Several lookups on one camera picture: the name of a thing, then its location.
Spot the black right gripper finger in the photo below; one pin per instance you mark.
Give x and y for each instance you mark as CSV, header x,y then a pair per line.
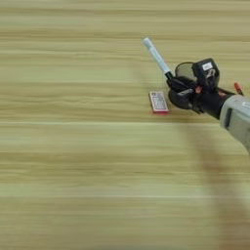
x,y
177,86
187,80

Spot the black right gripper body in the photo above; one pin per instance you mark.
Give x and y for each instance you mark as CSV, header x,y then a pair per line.
x,y
208,101

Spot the black mesh pen cup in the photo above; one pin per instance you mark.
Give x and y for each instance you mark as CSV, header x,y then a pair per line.
x,y
180,101

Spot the white marker with black cap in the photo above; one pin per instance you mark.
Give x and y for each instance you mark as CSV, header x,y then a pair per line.
x,y
157,57

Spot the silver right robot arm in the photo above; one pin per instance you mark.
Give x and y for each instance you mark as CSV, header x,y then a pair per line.
x,y
236,118

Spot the black box with white label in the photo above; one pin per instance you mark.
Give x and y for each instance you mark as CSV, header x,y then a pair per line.
x,y
205,71

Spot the small red card box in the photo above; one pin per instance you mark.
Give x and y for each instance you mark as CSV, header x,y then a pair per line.
x,y
158,102

